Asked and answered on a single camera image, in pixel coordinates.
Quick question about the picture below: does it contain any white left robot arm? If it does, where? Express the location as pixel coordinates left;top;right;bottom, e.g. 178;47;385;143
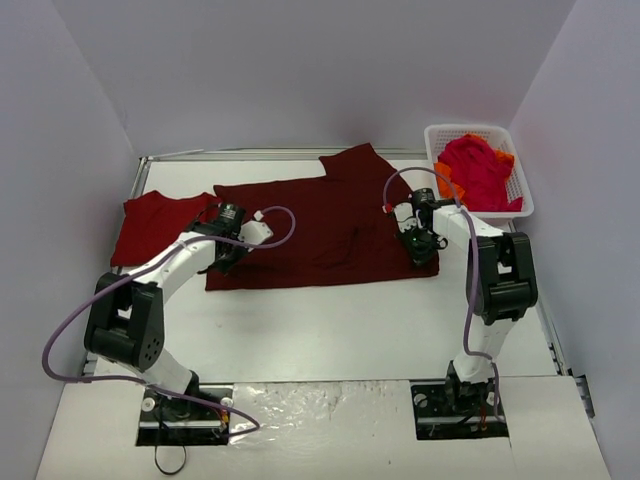
84;203;273;418

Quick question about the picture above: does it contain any thin black cable loop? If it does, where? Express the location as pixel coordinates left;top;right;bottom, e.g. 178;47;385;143
152;439;189;475

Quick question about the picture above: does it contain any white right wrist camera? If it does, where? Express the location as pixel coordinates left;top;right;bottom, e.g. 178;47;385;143
383;202;418;233

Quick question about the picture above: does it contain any crimson pink t shirt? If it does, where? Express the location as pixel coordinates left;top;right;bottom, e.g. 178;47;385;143
434;134;523;212

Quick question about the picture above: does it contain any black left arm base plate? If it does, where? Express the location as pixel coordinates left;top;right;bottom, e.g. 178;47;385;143
136;389;230;447

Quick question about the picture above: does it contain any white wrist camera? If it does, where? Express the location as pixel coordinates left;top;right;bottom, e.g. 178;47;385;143
238;210;274;249
383;202;418;233

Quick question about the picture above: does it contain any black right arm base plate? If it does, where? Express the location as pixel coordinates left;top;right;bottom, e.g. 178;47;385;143
410;380;509;441

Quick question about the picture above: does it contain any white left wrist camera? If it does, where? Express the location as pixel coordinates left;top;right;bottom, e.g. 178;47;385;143
238;210;274;249

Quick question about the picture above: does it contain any orange t shirt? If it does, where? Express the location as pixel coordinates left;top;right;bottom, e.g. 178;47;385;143
434;149;515;210

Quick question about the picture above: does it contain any folded red t shirt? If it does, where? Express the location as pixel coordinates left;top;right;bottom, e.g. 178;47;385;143
110;190;221;268

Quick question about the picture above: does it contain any white plastic laundry basket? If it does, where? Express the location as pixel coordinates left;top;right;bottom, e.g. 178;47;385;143
424;124;534;224

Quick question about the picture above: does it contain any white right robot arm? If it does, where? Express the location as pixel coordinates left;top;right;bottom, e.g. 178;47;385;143
390;188;538;413

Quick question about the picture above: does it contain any dark maroon t shirt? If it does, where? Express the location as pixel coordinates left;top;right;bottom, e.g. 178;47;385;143
206;144;439;291

